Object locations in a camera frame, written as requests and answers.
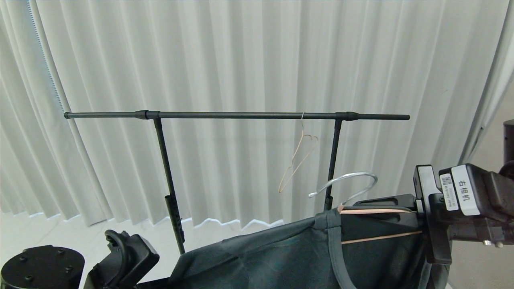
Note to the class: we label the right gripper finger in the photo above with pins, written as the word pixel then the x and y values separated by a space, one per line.
pixel 385 200

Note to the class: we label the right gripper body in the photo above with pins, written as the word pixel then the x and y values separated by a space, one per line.
pixel 437 241

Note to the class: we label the pink clothes hanger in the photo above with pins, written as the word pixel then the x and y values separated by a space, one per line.
pixel 377 210
pixel 302 122

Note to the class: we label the dark grey sleeveless shirt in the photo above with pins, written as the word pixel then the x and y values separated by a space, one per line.
pixel 261 257

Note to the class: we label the black clothes rack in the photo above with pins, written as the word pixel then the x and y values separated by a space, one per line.
pixel 241 115

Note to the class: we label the white curtain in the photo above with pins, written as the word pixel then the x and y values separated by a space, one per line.
pixel 241 60

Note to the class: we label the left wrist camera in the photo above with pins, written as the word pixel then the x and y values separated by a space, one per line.
pixel 138 253

